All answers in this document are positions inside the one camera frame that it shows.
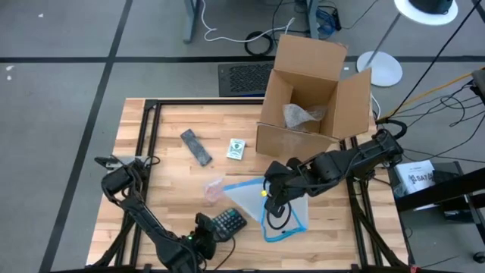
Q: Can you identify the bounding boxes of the crumpled clear plastic wrap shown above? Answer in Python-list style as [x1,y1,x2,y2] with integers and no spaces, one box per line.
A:
[282,102,327,133]

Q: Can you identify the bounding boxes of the brown cardboard box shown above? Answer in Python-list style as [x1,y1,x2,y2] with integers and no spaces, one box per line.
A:
[255,33,372,165]

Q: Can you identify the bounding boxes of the black cart frame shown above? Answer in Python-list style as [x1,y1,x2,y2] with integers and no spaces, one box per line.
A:
[393,161,485,243]

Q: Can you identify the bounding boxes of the white floor cable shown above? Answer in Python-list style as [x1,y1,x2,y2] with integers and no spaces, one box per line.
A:
[199,0,296,43]

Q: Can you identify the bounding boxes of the white round-base pole stand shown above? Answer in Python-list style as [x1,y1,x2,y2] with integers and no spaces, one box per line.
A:
[355,13,403,88]

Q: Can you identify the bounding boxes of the black keypad handset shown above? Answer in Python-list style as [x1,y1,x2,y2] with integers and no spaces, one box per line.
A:
[211,207,249,243]

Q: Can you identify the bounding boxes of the grey mounting plate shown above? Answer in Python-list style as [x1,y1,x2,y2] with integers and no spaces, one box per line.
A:
[94,155,151,170]

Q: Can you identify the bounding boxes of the blue cable bundle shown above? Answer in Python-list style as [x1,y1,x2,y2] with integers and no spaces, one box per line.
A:
[315,5,339,39]

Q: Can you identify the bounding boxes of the black metal table frame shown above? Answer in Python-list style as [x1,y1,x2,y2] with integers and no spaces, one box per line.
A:
[89,97,416,273]

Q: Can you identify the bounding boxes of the grey desk leg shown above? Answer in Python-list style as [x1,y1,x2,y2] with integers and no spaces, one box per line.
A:
[183,0,202,44]
[305,0,321,39]

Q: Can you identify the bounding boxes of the black power strip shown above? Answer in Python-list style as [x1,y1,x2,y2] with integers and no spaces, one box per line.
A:
[330,8,343,32]

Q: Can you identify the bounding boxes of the yellow floor cable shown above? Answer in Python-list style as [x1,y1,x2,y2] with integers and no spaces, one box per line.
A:
[377,69,485,122]

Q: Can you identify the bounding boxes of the mesh pouch with blue trim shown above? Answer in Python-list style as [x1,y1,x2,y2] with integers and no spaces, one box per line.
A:
[222,177,310,243]

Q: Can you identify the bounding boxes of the black cable coil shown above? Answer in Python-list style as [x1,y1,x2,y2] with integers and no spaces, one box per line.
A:
[378,119,408,140]
[244,31,274,57]

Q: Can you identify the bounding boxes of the white card box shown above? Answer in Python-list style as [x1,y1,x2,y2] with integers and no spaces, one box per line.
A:
[226,137,246,161]

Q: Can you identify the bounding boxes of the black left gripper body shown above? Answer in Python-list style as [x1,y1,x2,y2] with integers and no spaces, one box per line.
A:
[187,226,219,262]

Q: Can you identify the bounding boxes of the white printed box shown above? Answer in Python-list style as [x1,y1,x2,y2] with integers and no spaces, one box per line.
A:
[393,158,437,198]

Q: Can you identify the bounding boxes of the clear bag with pink item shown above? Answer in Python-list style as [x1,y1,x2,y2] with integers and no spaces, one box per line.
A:
[203,177,227,205]

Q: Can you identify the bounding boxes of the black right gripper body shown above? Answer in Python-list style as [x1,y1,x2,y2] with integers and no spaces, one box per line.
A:
[264,157,318,199]

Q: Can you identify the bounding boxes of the dark grey remote control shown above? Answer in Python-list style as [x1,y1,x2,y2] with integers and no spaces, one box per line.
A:
[180,128,213,168]

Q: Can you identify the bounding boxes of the grey device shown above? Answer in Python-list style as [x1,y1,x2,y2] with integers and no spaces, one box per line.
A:
[471,69,485,105]

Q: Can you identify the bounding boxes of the black tower on white base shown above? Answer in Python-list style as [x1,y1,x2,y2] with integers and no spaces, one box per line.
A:
[393,0,459,27]

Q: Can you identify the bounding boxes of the black perforated computer tower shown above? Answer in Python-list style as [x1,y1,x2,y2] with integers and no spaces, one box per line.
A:
[217,61,274,98]

